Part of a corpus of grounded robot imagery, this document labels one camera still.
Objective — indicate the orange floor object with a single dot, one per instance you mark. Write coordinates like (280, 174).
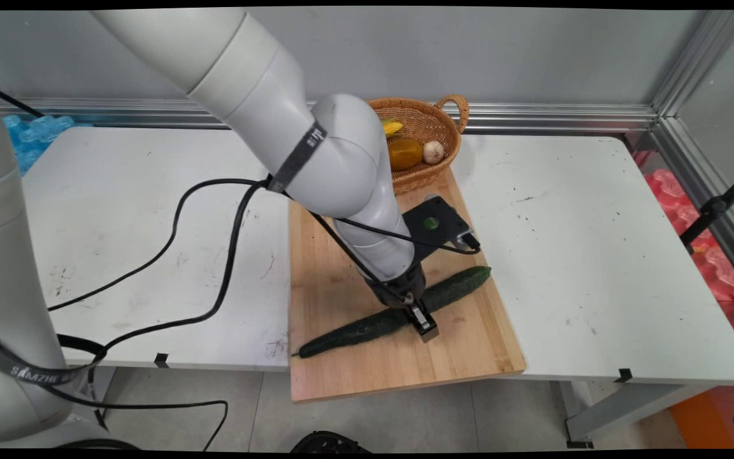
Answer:
(701, 421)

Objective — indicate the black tape piece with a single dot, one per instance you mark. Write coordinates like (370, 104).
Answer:
(161, 360)
(624, 375)

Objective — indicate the blue bubble wrap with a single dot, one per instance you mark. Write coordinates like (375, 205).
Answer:
(35, 134)

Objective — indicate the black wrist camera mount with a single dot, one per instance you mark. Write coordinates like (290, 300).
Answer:
(446, 220)

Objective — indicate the aluminium frame post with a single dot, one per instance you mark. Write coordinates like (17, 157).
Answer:
(698, 60)

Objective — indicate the aluminium frame rail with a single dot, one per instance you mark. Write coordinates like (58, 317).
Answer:
(705, 185)
(532, 118)

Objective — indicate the wooden cutting board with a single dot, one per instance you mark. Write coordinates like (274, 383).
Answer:
(469, 344)

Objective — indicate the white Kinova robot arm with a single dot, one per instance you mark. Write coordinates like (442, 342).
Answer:
(246, 76)

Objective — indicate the woven wicker basket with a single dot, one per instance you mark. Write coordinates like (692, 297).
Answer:
(431, 121)

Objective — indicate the red bubble wrap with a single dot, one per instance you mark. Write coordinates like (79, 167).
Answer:
(676, 197)

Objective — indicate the orange bell pepper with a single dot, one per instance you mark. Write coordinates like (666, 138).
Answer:
(405, 154)

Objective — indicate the black round floor object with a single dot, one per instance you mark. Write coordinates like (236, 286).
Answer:
(329, 443)

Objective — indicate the grey table leg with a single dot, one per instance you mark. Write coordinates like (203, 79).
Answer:
(628, 408)

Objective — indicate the black tripod stand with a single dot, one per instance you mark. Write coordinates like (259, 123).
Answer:
(714, 207)

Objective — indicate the dark green cucumber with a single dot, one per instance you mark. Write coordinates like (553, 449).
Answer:
(348, 331)

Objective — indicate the yellow corn cob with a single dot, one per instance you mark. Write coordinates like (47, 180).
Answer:
(392, 127)

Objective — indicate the white garlic bulb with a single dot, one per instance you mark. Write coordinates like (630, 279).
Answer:
(433, 153)

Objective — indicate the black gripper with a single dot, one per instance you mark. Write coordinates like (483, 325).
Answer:
(399, 287)

